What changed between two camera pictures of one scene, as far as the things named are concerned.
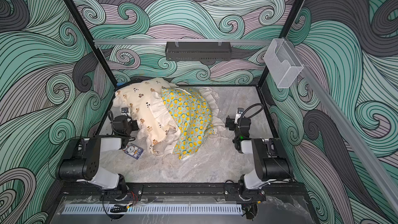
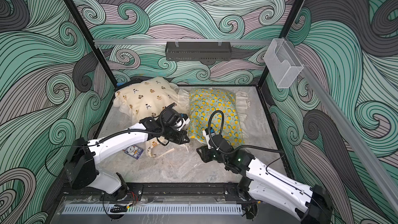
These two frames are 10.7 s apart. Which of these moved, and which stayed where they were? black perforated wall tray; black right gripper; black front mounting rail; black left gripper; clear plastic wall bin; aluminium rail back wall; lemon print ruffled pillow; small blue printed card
Moved: black right gripper; black left gripper; lemon print ruffled pillow
Stayed: clear plastic wall bin; small blue printed card; aluminium rail back wall; black front mounting rail; black perforated wall tray
